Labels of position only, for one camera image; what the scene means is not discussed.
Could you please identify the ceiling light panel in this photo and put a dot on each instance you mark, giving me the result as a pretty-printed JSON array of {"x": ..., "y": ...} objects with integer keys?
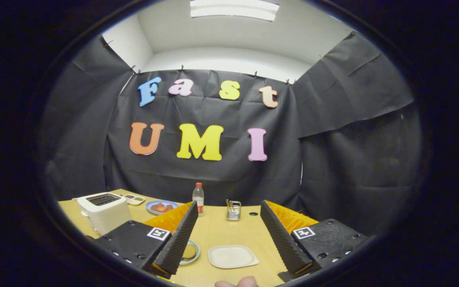
[{"x": 235, "y": 10}]

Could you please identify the white toaster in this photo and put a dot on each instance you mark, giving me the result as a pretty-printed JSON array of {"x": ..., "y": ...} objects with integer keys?
[{"x": 106, "y": 215}]

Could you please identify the pale green round plate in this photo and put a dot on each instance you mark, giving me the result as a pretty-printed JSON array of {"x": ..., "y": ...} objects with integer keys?
[{"x": 197, "y": 255}]

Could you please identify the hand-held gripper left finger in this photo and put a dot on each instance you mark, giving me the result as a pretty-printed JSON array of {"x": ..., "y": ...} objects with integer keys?
[{"x": 181, "y": 239}]

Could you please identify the blue round plate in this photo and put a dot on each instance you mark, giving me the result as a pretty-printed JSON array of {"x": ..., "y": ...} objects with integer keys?
[{"x": 161, "y": 213}]

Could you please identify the clear red-capped plastic bottle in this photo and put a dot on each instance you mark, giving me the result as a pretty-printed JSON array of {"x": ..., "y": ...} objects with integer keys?
[{"x": 198, "y": 199}]

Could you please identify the white square plate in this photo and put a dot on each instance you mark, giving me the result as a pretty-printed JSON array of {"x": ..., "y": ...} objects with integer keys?
[{"x": 232, "y": 256}]

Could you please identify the white divided condiment tray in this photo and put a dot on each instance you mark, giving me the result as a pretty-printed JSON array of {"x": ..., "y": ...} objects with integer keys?
[{"x": 134, "y": 199}]

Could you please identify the black backdrop cloth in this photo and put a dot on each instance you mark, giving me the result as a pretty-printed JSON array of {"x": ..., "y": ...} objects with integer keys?
[{"x": 353, "y": 159}]

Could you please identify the brown bread slice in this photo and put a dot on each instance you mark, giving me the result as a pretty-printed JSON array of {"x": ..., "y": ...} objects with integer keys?
[{"x": 189, "y": 251}]

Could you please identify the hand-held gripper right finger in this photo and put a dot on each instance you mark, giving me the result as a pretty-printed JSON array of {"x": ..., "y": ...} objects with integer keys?
[{"x": 279, "y": 239}]

